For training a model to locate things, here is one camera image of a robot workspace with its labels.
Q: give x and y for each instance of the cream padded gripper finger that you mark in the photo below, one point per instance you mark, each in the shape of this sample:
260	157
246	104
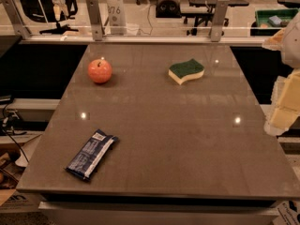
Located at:
285	104

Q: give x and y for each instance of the green and yellow sponge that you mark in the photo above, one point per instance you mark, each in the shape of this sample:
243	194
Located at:
186	71

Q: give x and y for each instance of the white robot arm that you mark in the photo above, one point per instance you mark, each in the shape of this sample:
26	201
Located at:
287	41

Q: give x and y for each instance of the blue rxbar wrapper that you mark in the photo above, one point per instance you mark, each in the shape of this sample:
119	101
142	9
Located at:
86	160

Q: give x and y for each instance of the green plastic bin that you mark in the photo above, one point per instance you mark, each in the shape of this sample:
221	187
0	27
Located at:
269	21

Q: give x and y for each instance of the red apple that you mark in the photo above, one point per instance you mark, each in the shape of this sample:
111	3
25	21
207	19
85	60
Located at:
100	71

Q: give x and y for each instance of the white numbered pillar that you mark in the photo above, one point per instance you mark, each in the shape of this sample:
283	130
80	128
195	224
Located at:
117	17

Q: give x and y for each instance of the cardboard box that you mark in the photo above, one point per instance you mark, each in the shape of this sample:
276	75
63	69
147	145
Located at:
11	200

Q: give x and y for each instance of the right metal bracket post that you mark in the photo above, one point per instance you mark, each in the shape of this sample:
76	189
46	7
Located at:
218	20

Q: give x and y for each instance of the metal bracket post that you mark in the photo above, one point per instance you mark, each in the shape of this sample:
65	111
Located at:
16	19
95	19
218	20

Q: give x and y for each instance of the middle metal bracket post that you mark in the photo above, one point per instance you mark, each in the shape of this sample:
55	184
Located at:
95	19

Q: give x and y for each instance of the left metal bracket post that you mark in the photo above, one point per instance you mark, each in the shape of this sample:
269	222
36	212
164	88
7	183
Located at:
16	19

